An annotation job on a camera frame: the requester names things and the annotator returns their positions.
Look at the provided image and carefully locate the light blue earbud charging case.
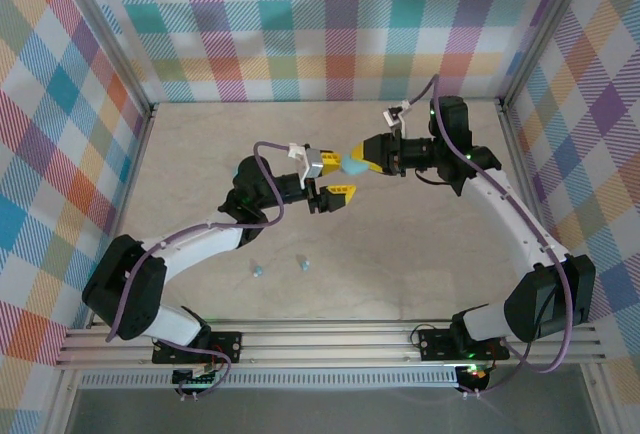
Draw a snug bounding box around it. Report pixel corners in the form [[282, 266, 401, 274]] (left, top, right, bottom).
[[339, 154, 371, 178]]

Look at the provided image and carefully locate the black circuit board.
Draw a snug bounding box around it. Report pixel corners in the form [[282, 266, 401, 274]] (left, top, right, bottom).
[[172, 367, 221, 388], [457, 363, 490, 391]]

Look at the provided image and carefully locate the aluminium side rail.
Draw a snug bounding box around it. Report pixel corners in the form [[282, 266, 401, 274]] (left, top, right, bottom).
[[49, 103, 160, 370], [497, 97, 609, 345]]

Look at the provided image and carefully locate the aluminium frame post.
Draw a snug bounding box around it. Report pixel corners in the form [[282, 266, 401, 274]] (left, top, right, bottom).
[[49, 0, 161, 120], [497, 0, 604, 110]]

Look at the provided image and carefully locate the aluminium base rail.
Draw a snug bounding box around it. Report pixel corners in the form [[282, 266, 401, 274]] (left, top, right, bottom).
[[54, 321, 609, 369]]

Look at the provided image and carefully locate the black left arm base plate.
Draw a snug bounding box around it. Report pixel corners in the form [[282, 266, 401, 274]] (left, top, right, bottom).
[[152, 331, 244, 365]]

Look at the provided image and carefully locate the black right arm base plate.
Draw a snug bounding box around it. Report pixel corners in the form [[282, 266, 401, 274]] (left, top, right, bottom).
[[417, 326, 511, 363]]

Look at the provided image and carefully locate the grey slotted cable duct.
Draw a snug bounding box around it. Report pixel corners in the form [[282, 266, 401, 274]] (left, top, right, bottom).
[[79, 366, 461, 389]]

